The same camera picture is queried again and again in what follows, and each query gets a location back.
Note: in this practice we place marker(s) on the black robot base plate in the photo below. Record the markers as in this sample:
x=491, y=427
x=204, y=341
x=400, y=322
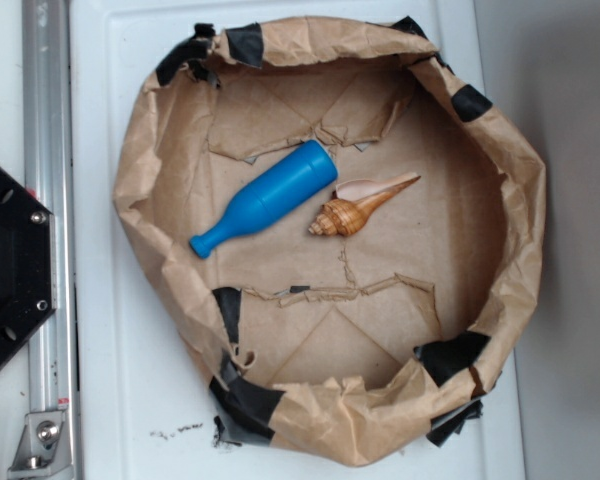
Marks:
x=26, y=272

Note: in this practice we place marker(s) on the metal corner bracket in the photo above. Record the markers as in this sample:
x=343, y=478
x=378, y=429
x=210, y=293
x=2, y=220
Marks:
x=44, y=450

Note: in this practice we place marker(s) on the blue plastic bottle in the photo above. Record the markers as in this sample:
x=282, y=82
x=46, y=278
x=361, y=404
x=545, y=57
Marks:
x=271, y=196

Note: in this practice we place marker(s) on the brown spiral sea shell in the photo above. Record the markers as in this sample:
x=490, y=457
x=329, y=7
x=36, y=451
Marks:
x=354, y=202

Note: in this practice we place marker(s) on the aluminium extrusion rail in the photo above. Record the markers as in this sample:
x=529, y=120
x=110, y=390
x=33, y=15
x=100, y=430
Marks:
x=53, y=349

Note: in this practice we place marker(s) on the brown paper bag bin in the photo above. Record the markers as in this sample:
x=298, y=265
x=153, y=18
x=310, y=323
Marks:
x=347, y=348

